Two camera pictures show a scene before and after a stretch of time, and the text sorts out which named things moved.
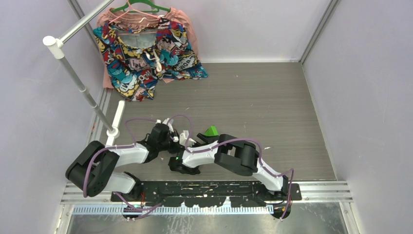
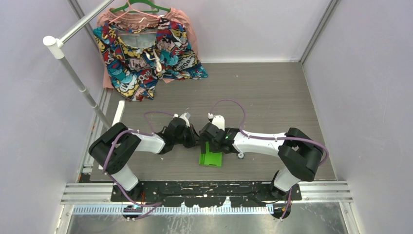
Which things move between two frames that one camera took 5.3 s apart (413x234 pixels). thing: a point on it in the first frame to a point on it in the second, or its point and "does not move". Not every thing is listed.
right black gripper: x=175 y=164 to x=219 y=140
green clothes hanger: x=131 y=3 does not move
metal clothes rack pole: x=57 y=45 does not move
